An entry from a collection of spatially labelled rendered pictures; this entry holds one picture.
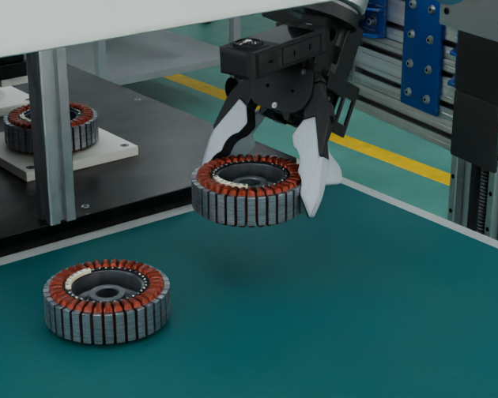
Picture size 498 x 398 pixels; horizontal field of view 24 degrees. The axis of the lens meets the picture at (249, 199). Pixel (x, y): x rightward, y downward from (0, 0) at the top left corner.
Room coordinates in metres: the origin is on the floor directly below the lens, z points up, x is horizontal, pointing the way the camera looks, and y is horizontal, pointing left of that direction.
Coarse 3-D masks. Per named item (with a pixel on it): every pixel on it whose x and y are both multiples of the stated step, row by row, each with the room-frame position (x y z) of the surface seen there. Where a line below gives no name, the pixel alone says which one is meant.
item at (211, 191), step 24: (216, 168) 1.04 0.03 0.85; (240, 168) 1.05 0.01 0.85; (264, 168) 1.05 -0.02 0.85; (288, 168) 1.04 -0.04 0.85; (192, 192) 1.01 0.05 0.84; (216, 192) 0.98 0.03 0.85; (240, 192) 0.97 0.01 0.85; (264, 192) 0.98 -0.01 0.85; (288, 192) 0.98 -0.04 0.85; (216, 216) 0.98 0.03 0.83; (240, 216) 0.97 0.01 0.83; (264, 216) 0.97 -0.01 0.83; (288, 216) 0.98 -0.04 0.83
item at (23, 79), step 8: (16, 56) 1.26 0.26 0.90; (0, 64) 1.25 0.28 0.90; (8, 64) 1.25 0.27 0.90; (16, 64) 1.26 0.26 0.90; (24, 64) 1.26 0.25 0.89; (0, 72) 1.25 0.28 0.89; (8, 72) 1.25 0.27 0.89; (16, 72) 1.26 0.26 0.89; (24, 72) 1.26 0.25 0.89; (0, 80) 1.25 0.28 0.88; (8, 80) 1.26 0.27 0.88; (16, 80) 1.26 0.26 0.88; (24, 80) 1.27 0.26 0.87
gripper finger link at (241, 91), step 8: (240, 88) 1.09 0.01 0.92; (248, 88) 1.08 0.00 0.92; (232, 96) 1.09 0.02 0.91; (240, 96) 1.08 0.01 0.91; (248, 96) 1.08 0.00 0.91; (224, 104) 1.09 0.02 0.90; (232, 104) 1.08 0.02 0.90; (248, 104) 1.08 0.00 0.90; (256, 104) 1.08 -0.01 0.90; (224, 112) 1.08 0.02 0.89; (216, 120) 1.09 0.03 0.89
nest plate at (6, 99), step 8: (0, 88) 1.55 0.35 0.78; (8, 88) 1.55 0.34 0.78; (16, 88) 1.55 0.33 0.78; (0, 96) 1.51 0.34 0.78; (8, 96) 1.51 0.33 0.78; (16, 96) 1.51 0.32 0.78; (24, 96) 1.51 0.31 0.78; (0, 104) 1.48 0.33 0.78; (8, 104) 1.48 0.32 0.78; (16, 104) 1.48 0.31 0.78; (24, 104) 1.48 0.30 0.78; (0, 112) 1.46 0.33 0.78; (8, 112) 1.47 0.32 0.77
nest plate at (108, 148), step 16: (0, 144) 1.31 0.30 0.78; (96, 144) 1.31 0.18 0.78; (112, 144) 1.31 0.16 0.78; (128, 144) 1.31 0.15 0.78; (0, 160) 1.27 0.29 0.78; (16, 160) 1.26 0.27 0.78; (32, 160) 1.26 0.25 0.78; (80, 160) 1.26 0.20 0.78; (96, 160) 1.27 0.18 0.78; (112, 160) 1.29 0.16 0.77; (32, 176) 1.22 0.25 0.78
